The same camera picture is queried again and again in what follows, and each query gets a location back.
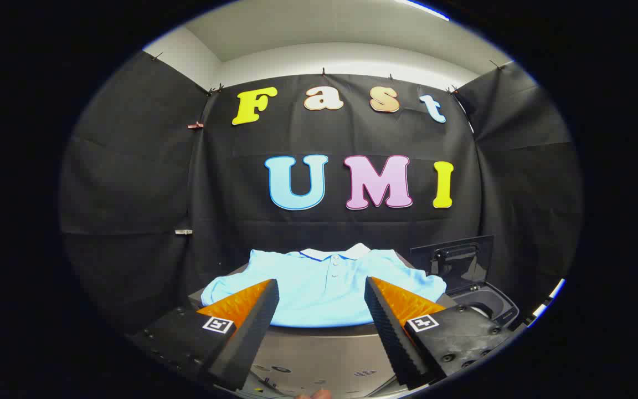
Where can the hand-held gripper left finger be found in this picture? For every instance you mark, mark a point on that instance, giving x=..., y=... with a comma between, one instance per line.
x=247, y=338

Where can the dark washing machine lid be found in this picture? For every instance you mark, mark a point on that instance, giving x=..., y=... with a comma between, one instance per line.
x=463, y=260

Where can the grey table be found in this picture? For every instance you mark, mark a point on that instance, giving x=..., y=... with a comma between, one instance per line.
x=319, y=354

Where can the pink clip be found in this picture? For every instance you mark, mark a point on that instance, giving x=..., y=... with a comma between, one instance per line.
x=195, y=126

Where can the black backdrop cloth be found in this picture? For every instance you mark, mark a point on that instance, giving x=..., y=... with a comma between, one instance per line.
x=352, y=233

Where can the light blue polo shirt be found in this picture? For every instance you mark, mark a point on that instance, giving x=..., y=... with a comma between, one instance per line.
x=324, y=293

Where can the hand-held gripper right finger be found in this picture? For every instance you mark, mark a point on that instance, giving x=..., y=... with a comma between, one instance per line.
x=391, y=332

